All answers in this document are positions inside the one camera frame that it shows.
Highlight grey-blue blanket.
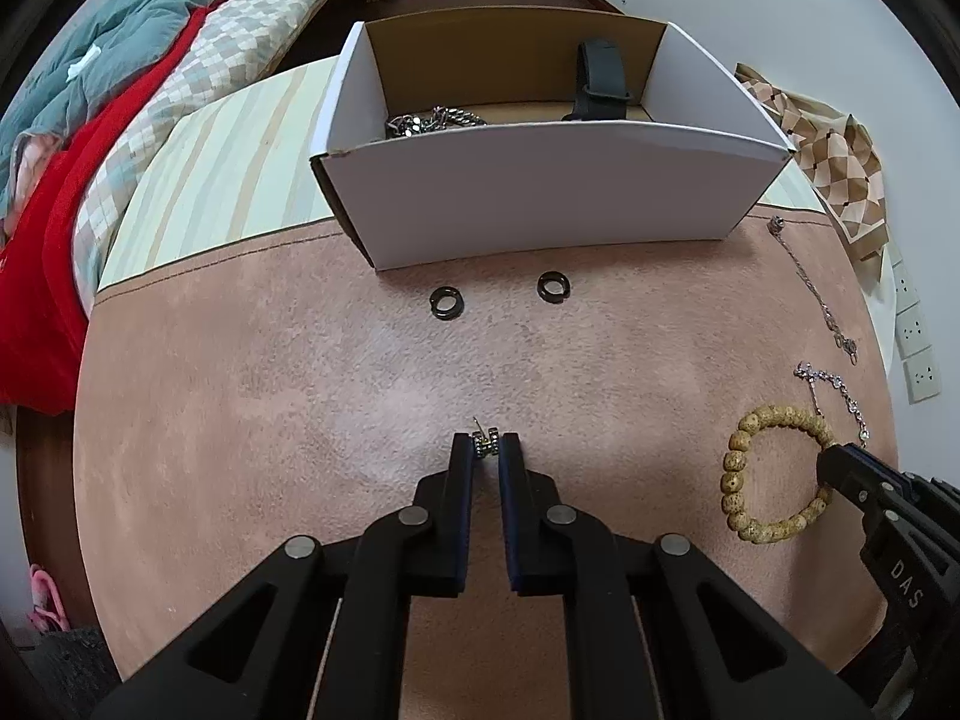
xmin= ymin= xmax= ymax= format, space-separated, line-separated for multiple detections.
xmin=0 ymin=0 xmax=242 ymax=220

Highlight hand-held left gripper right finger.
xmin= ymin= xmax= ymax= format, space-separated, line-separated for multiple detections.
xmin=497 ymin=433 xmax=878 ymax=720

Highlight white wall sockets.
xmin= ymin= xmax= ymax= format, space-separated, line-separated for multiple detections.
xmin=889 ymin=241 xmax=941 ymax=404

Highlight wooden bead bracelet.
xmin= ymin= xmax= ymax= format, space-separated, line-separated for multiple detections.
xmin=721 ymin=404 xmax=836 ymax=545

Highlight silver rhinestone bracelet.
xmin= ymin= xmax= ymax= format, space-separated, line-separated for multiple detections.
xmin=795 ymin=361 xmax=871 ymax=448

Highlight small silver earring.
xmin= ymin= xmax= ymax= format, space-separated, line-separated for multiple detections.
xmin=469 ymin=416 xmax=502 ymax=461

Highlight white cardboard box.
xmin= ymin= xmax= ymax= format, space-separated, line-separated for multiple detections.
xmin=310 ymin=19 xmax=796 ymax=272

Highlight pink suede mat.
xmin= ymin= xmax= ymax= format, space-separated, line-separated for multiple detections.
xmin=73 ymin=193 xmax=900 ymax=720

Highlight chunky silver chain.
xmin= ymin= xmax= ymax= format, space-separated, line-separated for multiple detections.
xmin=385 ymin=106 xmax=490 ymax=140

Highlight brown checkered scarf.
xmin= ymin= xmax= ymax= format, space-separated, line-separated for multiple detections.
xmin=733 ymin=63 xmax=892 ymax=293

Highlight red blanket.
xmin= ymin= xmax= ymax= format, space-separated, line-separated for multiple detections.
xmin=0 ymin=0 xmax=353 ymax=412

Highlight thin silver chain bracelet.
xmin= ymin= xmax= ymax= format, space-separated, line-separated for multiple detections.
xmin=769 ymin=216 xmax=860 ymax=365

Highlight pink slipper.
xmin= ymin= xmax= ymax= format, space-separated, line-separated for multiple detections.
xmin=28 ymin=564 xmax=70 ymax=632

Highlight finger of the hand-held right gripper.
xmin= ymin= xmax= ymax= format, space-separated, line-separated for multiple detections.
xmin=817 ymin=444 xmax=912 ymax=533

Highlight black wristband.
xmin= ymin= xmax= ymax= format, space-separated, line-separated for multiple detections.
xmin=562 ymin=40 xmax=632 ymax=122

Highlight green striped cloth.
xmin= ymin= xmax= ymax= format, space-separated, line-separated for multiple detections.
xmin=97 ymin=58 xmax=353 ymax=292

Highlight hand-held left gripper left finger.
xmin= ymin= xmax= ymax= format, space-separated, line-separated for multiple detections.
xmin=88 ymin=433 xmax=476 ymax=720

